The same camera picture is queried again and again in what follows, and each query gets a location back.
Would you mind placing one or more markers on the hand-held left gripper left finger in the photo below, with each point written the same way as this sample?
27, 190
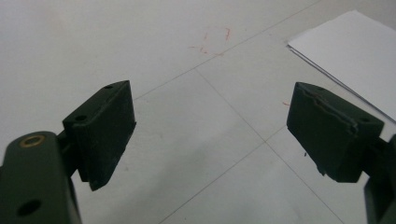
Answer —
99, 133

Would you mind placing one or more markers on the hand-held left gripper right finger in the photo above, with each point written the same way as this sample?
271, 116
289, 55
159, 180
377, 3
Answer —
330, 137

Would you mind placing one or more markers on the white paper sheet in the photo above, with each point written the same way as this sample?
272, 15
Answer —
351, 53

